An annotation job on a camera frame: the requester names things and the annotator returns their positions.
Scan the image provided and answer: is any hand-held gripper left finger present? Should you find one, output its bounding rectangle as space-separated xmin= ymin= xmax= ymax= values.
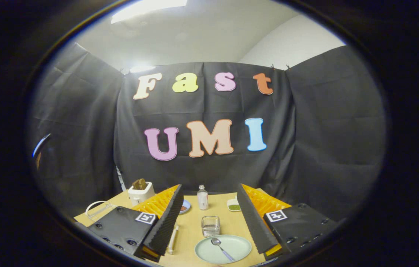
xmin=87 ymin=184 xmax=184 ymax=263

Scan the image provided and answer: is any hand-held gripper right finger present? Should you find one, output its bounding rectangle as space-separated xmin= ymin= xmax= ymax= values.
xmin=237 ymin=183 xmax=339 ymax=261

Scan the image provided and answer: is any light green plate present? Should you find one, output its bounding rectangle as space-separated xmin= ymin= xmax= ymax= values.
xmin=194 ymin=235 xmax=252 ymax=264

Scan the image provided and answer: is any metal spoon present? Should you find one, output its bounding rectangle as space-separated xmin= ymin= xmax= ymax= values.
xmin=211 ymin=237 xmax=236 ymax=262

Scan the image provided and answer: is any white dish with green powder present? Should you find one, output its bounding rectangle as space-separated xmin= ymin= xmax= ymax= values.
xmin=227 ymin=197 xmax=242 ymax=212

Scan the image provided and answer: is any white chopstick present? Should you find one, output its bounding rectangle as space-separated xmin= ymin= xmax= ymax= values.
xmin=168 ymin=225 xmax=179 ymax=255

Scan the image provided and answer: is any white toaster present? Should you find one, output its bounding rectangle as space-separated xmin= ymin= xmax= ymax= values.
xmin=128 ymin=181 xmax=155 ymax=207

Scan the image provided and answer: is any small clear bottle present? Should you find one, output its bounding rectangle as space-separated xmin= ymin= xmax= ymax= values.
xmin=197 ymin=185 xmax=209 ymax=211

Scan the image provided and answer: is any square clear glass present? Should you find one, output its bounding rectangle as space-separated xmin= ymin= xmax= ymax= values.
xmin=201 ymin=215 xmax=221 ymax=237

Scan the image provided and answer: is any black backdrop cloth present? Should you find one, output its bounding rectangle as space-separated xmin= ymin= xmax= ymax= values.
xmin=28 ymin=43 xmax=387 ymax=219

